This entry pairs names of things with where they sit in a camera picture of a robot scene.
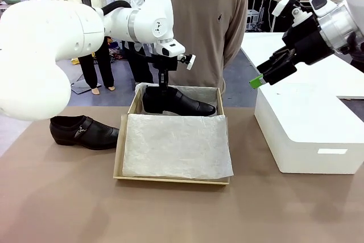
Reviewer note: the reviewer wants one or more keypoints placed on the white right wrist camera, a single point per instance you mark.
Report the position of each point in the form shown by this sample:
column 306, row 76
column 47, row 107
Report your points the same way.
column 281, row 5

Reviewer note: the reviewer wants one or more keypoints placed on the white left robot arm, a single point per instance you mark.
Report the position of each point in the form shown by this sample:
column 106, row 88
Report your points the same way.
column 51, row 43

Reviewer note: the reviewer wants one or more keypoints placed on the white tissue wrapping paper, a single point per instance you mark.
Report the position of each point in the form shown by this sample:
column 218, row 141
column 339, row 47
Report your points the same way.
column 176, row 146

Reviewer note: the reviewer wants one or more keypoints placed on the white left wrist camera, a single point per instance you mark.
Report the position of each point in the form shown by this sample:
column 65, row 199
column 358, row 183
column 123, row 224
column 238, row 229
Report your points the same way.
column 190, row 62

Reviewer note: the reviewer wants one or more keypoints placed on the pile of colourful clothes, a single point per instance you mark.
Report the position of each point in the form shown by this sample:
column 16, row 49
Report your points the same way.
column 116, row 52

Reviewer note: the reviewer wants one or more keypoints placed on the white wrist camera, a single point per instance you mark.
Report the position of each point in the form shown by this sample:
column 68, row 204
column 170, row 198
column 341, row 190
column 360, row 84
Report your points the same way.
column 281, row 5
column 190, row 62

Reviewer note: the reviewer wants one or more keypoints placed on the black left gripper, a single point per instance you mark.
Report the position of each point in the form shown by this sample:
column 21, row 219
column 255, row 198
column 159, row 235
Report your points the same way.
column 166, row 63

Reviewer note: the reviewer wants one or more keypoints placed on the grey metal frame workbench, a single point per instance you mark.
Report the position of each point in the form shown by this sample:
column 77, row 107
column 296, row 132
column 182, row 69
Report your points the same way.
column 11, row 1

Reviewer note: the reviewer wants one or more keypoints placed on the person in beige sweater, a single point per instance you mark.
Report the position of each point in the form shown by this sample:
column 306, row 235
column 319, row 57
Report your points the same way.
column 204, row 18

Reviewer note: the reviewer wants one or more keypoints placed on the white plastic bin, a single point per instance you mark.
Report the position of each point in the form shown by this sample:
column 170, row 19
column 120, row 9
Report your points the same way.
column 307, row 117

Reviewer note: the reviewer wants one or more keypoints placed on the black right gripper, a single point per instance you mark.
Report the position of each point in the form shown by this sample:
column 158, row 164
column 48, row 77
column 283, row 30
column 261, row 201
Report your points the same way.
column 308, row 43

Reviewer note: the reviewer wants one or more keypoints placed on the bystander in dark clothes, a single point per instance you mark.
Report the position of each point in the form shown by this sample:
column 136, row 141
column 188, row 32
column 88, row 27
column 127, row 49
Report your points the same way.
column 359, row 65

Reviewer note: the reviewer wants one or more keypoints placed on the black leather buckle shoe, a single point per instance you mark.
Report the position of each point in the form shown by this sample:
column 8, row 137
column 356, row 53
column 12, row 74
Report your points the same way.
column 182, row 103
column 85, row 135

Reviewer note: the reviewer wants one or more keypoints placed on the dark grey floor board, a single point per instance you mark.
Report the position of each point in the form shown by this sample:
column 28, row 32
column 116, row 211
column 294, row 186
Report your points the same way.
column 84, row 87

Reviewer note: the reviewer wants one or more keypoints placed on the brown cardboard shoe box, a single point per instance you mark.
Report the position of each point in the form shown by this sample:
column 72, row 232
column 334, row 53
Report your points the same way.
column 119, row 152

